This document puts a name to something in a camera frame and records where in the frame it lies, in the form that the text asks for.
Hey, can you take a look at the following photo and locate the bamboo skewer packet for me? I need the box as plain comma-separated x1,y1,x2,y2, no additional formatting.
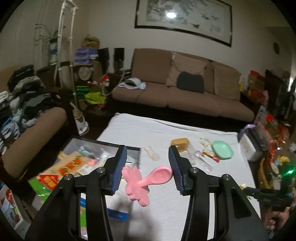
29,152,90,201

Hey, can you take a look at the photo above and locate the clear cutlery packet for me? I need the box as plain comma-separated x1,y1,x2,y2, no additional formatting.
199,137,220,163

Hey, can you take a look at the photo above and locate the pile of clothes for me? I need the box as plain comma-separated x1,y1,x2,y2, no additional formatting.
1,65,54,154

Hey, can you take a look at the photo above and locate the person right hand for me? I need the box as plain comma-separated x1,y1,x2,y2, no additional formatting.
263,207,290,231

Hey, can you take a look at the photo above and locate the clear plastic container bag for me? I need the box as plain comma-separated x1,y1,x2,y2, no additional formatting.
171,138,213,173

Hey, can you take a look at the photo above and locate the white clothes rack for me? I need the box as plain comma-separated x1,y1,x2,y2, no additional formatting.
54,0,89,136

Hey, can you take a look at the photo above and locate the white tissue box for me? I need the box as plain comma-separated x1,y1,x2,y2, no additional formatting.
238,124,268,162

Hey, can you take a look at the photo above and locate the green plastic dish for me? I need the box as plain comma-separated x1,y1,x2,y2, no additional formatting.
212,141,234,160

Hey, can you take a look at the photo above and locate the black cushion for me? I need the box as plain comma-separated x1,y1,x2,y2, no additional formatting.
176,71,205,94

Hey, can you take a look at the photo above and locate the wicker basket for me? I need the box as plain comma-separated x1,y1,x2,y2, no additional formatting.
258,158,271,189

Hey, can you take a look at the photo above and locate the green yellow bag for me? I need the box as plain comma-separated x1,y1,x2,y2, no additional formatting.
76,86,107,104

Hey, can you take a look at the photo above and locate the chopsticks packet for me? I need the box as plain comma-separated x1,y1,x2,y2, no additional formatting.
144,146,159,161

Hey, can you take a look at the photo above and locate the framed wall painting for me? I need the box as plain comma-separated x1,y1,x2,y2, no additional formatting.
134,1,233,47

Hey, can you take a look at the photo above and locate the brown sofa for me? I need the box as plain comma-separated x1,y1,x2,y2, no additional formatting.
112,48,254,122

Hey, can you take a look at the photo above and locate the brown armchair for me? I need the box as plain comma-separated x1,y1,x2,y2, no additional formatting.
1,65,68,179

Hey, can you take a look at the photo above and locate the pink plastic spoon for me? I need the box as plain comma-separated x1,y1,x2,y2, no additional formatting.
122,166,173,207

